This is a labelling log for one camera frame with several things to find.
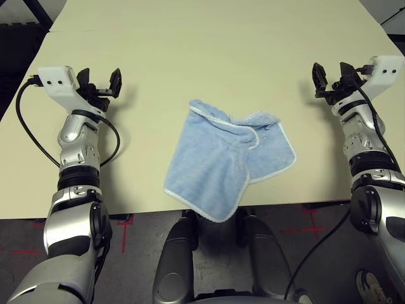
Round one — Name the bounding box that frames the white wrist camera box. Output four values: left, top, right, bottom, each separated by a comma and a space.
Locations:
332, 55, 405, 110
37, 65, 107, 115

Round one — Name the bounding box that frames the black right camera cable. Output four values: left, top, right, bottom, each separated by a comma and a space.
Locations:
283, 65, 405, 301

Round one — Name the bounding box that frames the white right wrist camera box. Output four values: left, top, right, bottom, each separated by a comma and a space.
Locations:
332, 55, 405, 110

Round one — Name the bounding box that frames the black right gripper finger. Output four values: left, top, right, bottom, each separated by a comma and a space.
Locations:
311, 62, 330, 92
339, 61, 362, 84

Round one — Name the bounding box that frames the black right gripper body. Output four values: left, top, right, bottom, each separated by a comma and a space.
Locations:
315, 79, 359, 106

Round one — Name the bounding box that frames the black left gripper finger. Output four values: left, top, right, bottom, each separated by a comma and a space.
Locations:
107, 67, 123, 99
77, 68, 96, 91

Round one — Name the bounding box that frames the grey robot waist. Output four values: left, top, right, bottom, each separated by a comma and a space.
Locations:
191, 293, 262, 304

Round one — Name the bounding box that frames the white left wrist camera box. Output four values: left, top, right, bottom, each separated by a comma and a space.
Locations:
37, 65, 107, 115

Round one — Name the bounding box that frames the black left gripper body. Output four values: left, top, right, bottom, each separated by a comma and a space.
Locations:
75, 82, 113, 112

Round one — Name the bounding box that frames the light blue terry towel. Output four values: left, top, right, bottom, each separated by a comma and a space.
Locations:
163, 98, 298, 224

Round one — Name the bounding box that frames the bystander beige sneaker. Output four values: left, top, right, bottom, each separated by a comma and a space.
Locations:
356, 269, 399, 304

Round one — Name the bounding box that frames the black camera cable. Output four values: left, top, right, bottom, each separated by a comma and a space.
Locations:
16, 74, 121, 168
283, 65, 405, 301

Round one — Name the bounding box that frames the black left camera cable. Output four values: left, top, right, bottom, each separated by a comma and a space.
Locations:
16, 74, 121, 168

